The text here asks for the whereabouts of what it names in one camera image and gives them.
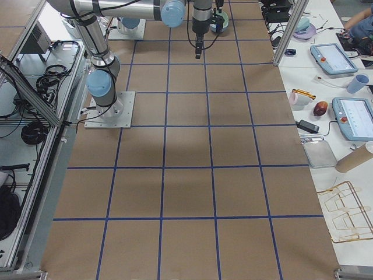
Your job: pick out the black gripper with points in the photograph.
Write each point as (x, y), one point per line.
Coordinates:
(200, 28)
(219, 4)

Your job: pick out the green bowl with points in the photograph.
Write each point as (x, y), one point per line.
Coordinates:
(225, 23)

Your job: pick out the blue bowl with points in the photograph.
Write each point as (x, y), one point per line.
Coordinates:
(215, 29)

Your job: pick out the small blue black device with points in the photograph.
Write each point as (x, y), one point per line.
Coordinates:
(290, 52)

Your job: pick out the teal sponge block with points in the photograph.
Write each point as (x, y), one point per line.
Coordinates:
(303, 25)

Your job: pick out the purple plate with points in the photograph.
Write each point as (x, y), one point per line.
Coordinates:
(306, 34)

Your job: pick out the gold cylinder tool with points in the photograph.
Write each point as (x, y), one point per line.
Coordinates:
(305, 93)

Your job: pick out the far teach pendant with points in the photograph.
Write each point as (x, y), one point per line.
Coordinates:
(332, 59)

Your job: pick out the teach pendant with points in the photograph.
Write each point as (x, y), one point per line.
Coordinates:
(332, 59)
(354, 117)

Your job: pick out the black power adapter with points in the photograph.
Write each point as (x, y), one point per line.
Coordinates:
(307, 126)

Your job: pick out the red brown fruit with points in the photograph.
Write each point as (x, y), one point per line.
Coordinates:
(320, 108)

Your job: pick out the grey control box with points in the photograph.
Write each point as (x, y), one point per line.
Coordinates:
(38, 43)

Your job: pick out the light blue cup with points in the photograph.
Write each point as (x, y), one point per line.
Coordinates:
(357, 83)

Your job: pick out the metal tray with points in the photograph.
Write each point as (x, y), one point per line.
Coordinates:
(319, 154)

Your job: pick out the near teach pendant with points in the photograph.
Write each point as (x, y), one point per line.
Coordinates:
(354, 117)

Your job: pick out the cardboard tube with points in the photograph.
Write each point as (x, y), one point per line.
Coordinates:
(355, 158)

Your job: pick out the aluminium frame post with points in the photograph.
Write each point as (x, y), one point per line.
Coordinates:
(296, 15)

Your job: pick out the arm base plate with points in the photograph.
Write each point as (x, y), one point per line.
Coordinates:
(118, 31)
(118, 116)

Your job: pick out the white remote with cable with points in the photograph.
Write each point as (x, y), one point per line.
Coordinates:
(318, 79)

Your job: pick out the gold wire rack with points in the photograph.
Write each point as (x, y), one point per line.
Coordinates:
(348, 219)

